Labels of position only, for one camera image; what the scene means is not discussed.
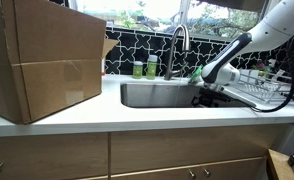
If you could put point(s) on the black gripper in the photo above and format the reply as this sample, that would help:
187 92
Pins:
213 97

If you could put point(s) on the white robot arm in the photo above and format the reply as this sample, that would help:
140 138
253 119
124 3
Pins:
273 26

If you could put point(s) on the stainless steel sink basin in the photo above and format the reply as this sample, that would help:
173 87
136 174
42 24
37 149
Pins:
153 95

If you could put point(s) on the large brown cardboard box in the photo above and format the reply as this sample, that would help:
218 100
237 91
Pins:
53 66

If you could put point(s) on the green dish brush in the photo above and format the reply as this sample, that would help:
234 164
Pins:
196 72

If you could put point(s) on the tall green soap bottle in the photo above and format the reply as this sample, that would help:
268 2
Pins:
151 68

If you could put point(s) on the wooden kitchen cabinet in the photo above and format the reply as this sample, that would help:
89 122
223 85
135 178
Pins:
153 150

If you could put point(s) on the green sponge jar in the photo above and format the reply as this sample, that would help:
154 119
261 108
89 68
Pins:
137 70

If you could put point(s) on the brushed steel kitchen faucet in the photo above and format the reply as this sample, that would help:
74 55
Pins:
185 35

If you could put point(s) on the round metal cabinet knob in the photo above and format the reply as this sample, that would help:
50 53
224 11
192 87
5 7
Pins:
206 172
192 173

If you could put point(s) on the small purple flower plant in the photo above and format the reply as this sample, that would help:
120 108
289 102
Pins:
262 67

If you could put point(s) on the light wooden board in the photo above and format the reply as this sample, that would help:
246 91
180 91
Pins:
280 166

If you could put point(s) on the white window frame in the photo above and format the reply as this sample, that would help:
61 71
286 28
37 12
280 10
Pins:
184 11

